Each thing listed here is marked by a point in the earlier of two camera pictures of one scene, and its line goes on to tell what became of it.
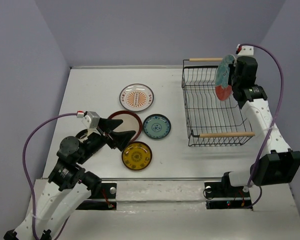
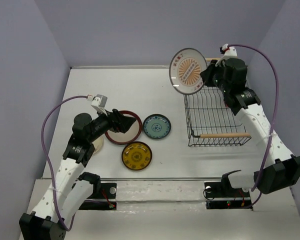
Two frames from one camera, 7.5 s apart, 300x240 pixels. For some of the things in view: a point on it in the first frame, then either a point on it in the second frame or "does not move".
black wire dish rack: x=210 y=121 does not move
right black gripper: x=236 y=61 -> x=207 y=74
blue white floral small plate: x=157 y=126 does not move
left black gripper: x=121 y=139 -> x=119 y=123
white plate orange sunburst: x=136 y=97 -> x=185 y=70
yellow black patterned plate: x=137 y=155 does not move
